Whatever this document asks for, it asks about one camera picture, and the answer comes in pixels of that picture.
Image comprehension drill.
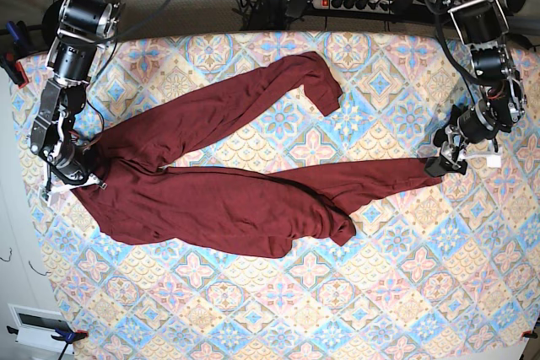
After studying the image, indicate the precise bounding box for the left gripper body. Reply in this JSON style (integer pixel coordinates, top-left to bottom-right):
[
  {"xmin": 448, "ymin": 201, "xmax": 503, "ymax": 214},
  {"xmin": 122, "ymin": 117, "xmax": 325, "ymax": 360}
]
[{"xmin": 445, "ymin": 100, "xmax": 502, "ymax": 166}]

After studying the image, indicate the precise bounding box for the blue clamp lower left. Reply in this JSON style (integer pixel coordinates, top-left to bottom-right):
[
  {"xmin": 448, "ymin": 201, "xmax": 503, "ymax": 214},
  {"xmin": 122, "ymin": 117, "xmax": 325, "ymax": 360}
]
[{"xmin": 6, "ymin": 326, "xmax": 89, "ymax": 359}]

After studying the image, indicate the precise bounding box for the orange black clamp upper left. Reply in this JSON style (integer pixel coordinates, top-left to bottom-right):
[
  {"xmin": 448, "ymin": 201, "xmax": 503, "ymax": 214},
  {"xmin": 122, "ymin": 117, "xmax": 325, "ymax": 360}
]
[{"xmin": 0, "ymin": 52, "xmax": 29, "ymax": 89}]

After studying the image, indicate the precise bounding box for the blue clamp upper left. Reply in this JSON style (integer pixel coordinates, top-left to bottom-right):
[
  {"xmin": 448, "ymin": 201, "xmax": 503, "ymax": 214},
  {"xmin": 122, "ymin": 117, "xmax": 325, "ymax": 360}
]
[{"xmin": 6, "ymin": 20, "xmax": 31, "ymax": 57}]

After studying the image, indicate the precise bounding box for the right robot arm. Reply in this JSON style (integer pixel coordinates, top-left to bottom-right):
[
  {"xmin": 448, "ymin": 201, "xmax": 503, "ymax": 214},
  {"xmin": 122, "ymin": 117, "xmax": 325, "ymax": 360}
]
[{"xmin": 30, "ymin": 0, "xmax": 122, "ymax": 201}]

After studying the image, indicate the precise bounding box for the blue clamp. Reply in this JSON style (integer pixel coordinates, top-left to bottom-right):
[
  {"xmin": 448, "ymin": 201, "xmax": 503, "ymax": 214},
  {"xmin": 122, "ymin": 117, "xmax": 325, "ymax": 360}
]
[
  {"xmin": 6, "ymin": 20, "xmax": 31, "ymax": 57},
  {"xmin": 6, "ymin": 326, "xmax": 89, "ymax": 359}
]

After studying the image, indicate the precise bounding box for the white floor outlet box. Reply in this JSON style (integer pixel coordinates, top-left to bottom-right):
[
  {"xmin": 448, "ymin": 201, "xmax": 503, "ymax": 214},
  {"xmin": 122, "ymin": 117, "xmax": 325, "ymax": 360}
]
[{"xmin": 8, "ymin": 304, "xmax": 69, "ymax": 353}]

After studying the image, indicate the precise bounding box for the patterned tile tablecloth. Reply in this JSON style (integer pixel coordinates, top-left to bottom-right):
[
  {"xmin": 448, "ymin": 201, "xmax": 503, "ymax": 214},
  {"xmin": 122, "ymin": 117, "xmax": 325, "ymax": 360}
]
[{"xmin": 9, "ymin": 32, "xmax": 539, "ymax": 359}]

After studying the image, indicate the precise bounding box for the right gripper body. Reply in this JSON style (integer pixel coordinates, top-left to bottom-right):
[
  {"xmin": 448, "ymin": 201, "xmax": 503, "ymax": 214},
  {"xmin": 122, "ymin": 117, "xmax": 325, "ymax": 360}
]
[{"xmin": 40, "ymin": 144, "xmax": 101, "ymax": 202}]

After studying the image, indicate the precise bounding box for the white power strip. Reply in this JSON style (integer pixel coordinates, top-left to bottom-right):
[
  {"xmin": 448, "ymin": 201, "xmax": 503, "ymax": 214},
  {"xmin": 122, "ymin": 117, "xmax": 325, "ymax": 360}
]
[{"xmin": 311, "ymin": 0, "xmax": 392, "ymax": 13}]

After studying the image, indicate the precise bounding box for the orange clamp lower right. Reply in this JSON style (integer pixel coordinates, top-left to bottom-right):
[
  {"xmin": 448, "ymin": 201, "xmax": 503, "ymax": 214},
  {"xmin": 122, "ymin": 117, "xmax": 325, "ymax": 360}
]
[{"xmin": 521, "ymin": 330, "xmax": 538, "ymax": 339}]

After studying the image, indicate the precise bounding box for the maroon long-sleeve t-shirt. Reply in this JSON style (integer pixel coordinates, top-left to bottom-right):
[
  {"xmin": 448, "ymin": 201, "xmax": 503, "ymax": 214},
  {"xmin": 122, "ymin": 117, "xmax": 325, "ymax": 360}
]
[{"xmin": 74, "ymin": 52, "xmax": 439, "ymax": 258}]

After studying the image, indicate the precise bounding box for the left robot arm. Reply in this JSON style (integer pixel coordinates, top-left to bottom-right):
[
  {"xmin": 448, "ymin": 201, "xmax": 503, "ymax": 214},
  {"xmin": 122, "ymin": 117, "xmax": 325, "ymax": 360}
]
[{"xmin": 424, "ymin": 0, "xmax": 527, "ymax": 177}]

